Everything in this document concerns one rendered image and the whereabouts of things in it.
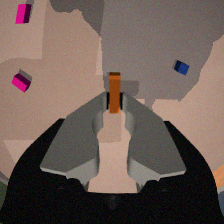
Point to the small blue cube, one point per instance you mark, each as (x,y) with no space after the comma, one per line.
(181,67)

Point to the magenta rod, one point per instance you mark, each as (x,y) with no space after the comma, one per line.
(23,13)
(21,82)

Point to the orange rod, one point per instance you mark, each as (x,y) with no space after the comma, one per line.
(114,89)

